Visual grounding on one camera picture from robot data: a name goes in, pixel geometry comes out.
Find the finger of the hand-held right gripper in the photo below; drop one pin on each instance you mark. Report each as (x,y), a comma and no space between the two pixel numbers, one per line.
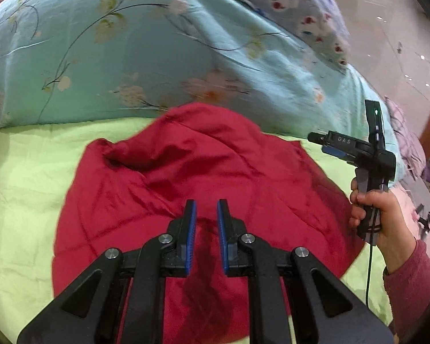
(338,152)
(335,139)

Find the pale pink bed sheet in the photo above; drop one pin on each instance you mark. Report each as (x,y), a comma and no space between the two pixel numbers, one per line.
(415,204)

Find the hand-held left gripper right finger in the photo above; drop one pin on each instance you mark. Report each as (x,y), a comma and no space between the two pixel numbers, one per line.
(223,236)

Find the cartoon print pillow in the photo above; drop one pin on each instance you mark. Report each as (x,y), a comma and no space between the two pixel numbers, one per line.
(290,3)

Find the light blue floral quilt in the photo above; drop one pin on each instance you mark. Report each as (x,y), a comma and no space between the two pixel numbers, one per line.
(129,43)

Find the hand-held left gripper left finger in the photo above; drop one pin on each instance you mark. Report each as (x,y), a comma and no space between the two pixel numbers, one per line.
(190,229)

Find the red quilted jacket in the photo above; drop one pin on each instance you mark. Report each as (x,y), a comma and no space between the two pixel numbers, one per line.
(186,165)

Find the pink plaid cloth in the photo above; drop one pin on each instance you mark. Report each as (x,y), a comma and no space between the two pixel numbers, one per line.
(408,139)

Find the person's right forearm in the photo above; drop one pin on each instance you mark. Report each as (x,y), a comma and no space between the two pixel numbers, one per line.
(412,286)

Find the person's right hand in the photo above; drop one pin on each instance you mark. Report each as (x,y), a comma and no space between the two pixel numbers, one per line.
(392,222)

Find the green bed sheet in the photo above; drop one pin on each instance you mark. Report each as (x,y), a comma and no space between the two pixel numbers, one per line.
(21,186)

